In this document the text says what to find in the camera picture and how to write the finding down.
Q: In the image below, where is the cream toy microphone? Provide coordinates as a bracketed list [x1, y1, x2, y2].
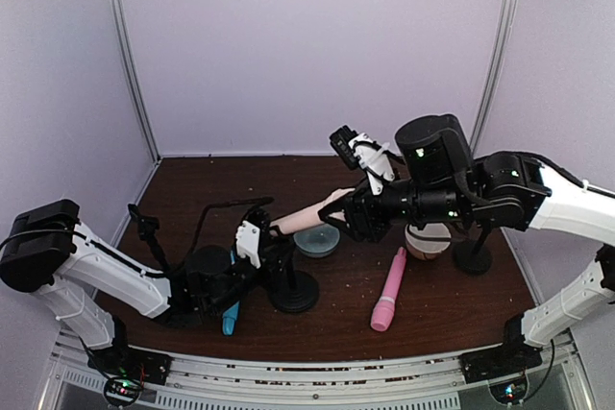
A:
[269, 188, 355, 236]

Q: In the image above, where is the black microphone stand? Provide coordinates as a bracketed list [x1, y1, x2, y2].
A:
[267, 237, 319, 314]
[453, 228, 493, 276]
[127, 204, 193, 327]

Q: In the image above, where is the pink toy microphone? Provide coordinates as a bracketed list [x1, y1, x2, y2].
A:
[370, 247, 407, 332]

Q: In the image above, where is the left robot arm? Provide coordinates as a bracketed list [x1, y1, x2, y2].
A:
[1, 199, 266, 350]

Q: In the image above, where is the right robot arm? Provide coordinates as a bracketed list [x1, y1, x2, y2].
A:
[318, 114, 614, 349]

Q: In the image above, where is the light green ceramic bowl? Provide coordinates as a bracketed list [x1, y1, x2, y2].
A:
[293, 225, 341, 259]

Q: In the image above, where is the blue toy microphone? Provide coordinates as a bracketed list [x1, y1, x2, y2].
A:
[221, 246, 243, 337]

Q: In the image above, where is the white ceramic bowl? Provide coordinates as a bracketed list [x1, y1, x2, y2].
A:
[405, 224, 452, 261]

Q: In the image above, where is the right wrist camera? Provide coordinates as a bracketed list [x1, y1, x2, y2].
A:
[329, 126, 402, 196]

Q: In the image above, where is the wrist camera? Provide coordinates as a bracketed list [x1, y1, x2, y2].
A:
[329, 126, 402, 196]
[234, 206, 270, 269]

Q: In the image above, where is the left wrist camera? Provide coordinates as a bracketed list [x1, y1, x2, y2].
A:
[234, 206, 270, 269]

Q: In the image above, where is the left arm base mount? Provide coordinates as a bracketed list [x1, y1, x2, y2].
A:
[81, 316, 172, 409]

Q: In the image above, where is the front aluminium rail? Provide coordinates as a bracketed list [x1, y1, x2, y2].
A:
[47, 350, 587, 410]

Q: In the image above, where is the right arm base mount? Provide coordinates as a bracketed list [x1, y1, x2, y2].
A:
[459, 314, 542, 405]

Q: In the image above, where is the right aluminium frame post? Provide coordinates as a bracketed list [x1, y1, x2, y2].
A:
[469, 0, 518, 155]

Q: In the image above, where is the aluminium frame post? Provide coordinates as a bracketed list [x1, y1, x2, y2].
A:
[110, 0, 161, 164]
[469, 0, 518, 155]

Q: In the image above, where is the left aluminium frame post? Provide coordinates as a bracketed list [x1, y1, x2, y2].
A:
[110, 0, 161, 164]

